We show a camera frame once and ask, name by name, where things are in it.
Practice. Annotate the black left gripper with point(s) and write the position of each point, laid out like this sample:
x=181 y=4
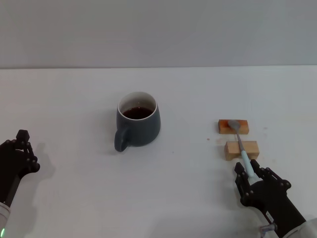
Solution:
x=11 y=171

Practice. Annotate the dark grey ceramic cup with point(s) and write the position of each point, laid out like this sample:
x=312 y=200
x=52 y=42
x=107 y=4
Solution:
x=141 y=131

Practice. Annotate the dark brown coffee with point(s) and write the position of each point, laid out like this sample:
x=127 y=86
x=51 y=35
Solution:
x=137 y=112

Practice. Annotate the reddish stained wooden block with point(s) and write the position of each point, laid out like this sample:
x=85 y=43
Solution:
x=244 y=129

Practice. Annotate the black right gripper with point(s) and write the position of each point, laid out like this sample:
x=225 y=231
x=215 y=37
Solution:
x=275 y=200

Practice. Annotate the pale notched wooden block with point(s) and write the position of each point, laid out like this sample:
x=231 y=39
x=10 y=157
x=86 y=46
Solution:
x=232 y=148

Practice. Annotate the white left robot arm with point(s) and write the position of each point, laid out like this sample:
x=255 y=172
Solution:
x=4 y=218

